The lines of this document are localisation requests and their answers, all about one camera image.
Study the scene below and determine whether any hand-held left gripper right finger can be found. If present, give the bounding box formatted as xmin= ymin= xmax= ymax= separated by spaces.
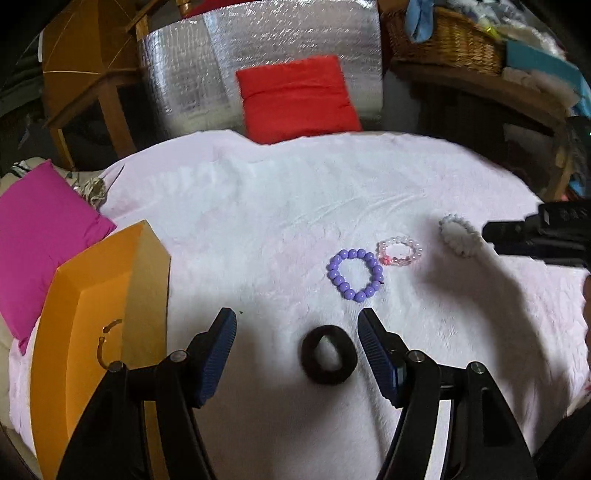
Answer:
xmin=358 ymin=308 xmax=541 ymax=480

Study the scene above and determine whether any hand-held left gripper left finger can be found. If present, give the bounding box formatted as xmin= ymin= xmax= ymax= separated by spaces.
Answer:
xmin=55 ymin=307 xmax=238 ymax=480

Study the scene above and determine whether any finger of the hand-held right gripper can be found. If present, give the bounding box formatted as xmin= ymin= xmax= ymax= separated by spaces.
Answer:
xmin=481 ymin=220 xmax=543 ymax=256

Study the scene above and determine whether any white bead bracelet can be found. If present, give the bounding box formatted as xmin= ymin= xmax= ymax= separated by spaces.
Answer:
xmin=438 ymin=213 xmax=481 ymax=257

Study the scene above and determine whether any black hair tie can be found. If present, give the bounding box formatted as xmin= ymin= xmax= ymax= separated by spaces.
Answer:
xmin=300 ymin=324 xmax=357 ymax=385

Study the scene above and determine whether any purple bead bracelet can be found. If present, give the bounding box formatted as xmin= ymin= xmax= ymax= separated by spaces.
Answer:
xmin=328 ymin=248 xmax=385 ymax=303

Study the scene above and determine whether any orange cardboard box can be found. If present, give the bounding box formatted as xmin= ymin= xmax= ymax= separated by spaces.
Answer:
xmin=30 ymin=220 xmax=172 ymax=480

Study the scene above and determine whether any wooden shelf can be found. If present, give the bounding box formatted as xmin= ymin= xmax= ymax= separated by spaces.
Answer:
xmin=388 ymin=60 xmax=578 ymax=199

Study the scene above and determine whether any pale pink blanket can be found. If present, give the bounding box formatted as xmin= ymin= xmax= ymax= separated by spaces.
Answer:
xmin=9 ymin=130 xmax=591 ymax=480

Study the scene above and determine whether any teal box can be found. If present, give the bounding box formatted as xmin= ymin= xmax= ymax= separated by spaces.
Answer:
xmin=505 ymin=39 xmax=583 ymax=107

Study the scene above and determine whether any wicker basket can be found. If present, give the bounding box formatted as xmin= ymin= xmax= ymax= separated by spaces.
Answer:
xmin=381 ymin=7 xmax=506 ymax=77

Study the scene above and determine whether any patterned cloth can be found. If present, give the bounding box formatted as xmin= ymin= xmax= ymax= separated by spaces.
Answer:
xmin=69 ymin=164 xmax=125 ymax=213

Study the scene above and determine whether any magenta pillow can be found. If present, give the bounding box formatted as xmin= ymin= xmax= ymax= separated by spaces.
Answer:
xmin=0 ymin=159 xmax=118 ymax=356

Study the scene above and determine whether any blue cloth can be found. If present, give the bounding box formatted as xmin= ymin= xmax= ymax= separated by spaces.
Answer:
xmin=406 ymin=0 xmax=437 ymax=42

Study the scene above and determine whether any red pillow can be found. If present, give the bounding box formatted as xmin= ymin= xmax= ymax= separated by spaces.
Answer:
xmin=235 ymin=55 xmax=363 ymax=145

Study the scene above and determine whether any silver foil mat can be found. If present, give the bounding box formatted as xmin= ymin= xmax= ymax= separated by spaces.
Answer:
xmin=139 ymin=0 xmax=384 ymax=139

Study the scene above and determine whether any wooden side table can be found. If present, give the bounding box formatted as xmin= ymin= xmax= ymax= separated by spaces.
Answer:
xmin=41 ymin=0 xmax=153 ymax=171

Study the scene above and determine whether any red seat cushion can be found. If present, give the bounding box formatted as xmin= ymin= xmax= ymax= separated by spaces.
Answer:
xmin=182 ymin=0 xmax=259 ymax=19

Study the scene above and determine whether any pink clear bead bracelet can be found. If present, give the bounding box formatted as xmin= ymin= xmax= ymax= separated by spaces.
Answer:
xmin=378 ymin=235 xmax=424 ymax=268

